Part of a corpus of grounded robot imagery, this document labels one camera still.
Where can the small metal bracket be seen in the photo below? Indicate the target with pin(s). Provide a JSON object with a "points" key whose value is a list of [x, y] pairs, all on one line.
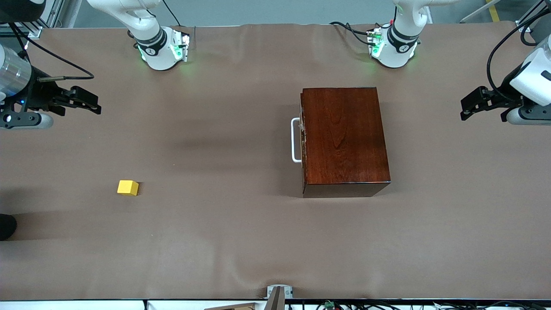
{"points": [[280, 289]]}

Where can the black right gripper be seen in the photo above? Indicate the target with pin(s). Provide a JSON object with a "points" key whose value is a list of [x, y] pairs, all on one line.
{"points": [[38, 93]]}

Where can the dark wooden cabinet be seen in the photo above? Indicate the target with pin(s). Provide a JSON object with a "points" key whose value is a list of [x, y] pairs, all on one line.
{"points": [[344, 137]]}

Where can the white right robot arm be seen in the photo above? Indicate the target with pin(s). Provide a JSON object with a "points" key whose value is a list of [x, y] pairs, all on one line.
{"points": [[161, 58]]}

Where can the aluminium frame profile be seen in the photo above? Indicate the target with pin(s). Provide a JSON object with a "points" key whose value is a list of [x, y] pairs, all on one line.
{"points": [[523, 26], [32, 31]]}

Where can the yellow floor tape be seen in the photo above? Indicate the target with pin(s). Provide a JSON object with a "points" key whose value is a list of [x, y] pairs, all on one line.
{"points": [[494, 10]]}

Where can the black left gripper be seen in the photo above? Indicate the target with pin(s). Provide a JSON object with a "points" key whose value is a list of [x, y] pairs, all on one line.
{"points": [[507, 91]]}

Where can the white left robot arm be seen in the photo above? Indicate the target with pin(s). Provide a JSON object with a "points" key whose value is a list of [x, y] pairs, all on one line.
{"points": [[396, 54]]}

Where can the black round object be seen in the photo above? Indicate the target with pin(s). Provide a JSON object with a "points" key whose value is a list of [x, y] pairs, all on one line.
{"points": [[6, 227]]}

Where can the yellow block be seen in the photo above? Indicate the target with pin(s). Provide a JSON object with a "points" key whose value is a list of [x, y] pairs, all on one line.
{"points": [[127, 187]]}

